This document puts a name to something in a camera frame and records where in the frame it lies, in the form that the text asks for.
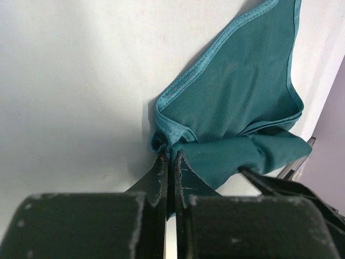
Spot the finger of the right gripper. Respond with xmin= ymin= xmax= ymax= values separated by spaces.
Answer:
xmin=239 ymin=167 xmax=344 ymax=219

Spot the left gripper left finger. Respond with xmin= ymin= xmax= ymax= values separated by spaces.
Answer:
xmin=1 ymin=154 xmax=168 ymax=258

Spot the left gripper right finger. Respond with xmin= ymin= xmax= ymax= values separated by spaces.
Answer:
xmin=175 ymin=153 xmax=340 ymax=258

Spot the teal satin napkin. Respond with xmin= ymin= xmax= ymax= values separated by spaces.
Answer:
xmin=150 ymin=1 xmax=312 ymax=189

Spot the right aluminium frame post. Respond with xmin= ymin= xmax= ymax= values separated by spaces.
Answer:
xmin=277 ymin=136 xmax=318 ymax=181

